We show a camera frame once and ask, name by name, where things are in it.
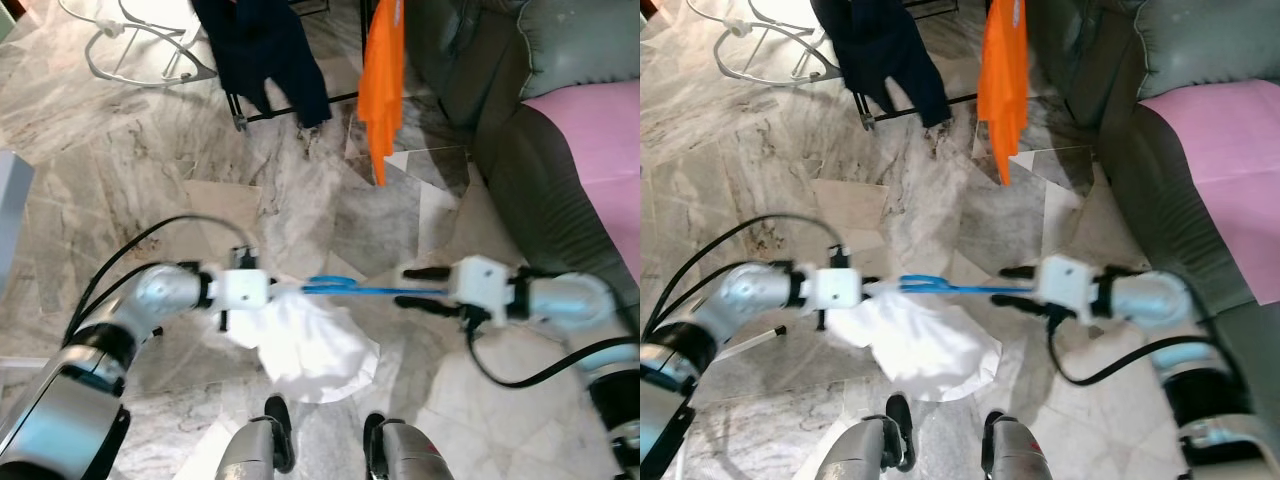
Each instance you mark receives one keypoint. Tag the blue plastic hanger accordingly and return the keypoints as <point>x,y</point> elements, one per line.
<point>380,291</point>
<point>960,290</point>

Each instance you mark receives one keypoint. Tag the white shirt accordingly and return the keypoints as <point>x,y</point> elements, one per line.
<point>920,350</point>
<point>310,350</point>

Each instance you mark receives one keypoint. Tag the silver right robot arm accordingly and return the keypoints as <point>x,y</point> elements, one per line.
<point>1150,300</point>
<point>570,300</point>

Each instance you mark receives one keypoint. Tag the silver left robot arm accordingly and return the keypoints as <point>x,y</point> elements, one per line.
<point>740,295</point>
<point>150,295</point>

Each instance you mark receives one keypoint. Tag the grey green sofa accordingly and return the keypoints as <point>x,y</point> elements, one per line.
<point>1150,180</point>
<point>530,180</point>

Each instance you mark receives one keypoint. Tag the silver right robot leg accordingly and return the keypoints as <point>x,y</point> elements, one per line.
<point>410,455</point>
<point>1020,455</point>

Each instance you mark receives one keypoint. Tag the orange t-shirt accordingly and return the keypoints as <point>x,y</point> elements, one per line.
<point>382,80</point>
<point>1002,80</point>

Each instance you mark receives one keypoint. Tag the pink cushion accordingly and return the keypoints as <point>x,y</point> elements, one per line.
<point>600,150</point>
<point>1220,160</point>

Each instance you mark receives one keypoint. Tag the black metal drying rack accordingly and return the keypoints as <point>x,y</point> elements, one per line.
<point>236,112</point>
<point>860,112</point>

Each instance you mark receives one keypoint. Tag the navy blue garment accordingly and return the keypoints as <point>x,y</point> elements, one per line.
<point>260,50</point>
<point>880,50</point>

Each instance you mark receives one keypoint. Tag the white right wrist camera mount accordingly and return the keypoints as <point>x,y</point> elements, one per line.
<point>480,285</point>
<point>1065,282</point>

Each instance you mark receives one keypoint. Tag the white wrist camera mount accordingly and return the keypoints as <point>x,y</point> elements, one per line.
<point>1065,282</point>
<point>830,290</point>
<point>240,290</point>
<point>480,285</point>

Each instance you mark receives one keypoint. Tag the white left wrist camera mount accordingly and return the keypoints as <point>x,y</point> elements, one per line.
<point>240,290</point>
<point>830,290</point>

